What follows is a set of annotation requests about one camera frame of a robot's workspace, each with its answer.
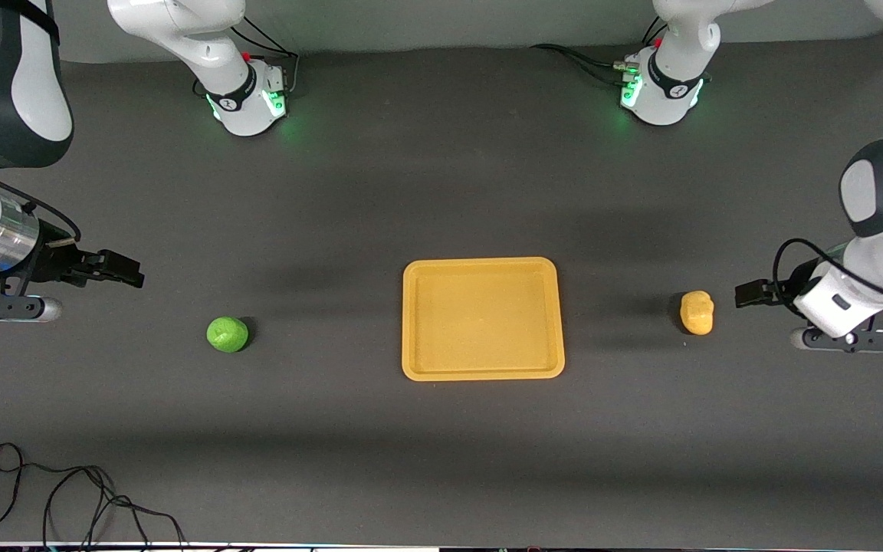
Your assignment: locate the black right arm base cable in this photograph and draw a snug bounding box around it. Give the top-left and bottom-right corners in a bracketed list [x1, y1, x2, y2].
[228, 15, 301, 99]

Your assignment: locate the loose black table cable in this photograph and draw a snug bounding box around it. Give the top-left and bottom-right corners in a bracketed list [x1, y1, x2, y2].
[0, 442, 189, 550]

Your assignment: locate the black arm base cable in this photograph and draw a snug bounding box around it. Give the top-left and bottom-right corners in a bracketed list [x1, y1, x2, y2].
[228, 15, 301, 99]
[529, 15, 669, 87]

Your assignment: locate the yellow toy potato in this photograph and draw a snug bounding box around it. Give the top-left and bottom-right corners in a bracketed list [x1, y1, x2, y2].
[679, 290, 715, 337]

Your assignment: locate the black left arm base cable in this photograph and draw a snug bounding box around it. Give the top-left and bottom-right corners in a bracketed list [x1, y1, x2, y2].
[529, 15, 669, 87]

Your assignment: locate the yellow plastic tray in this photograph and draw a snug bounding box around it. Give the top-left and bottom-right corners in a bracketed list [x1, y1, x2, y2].
[401, 257, 566, 382]

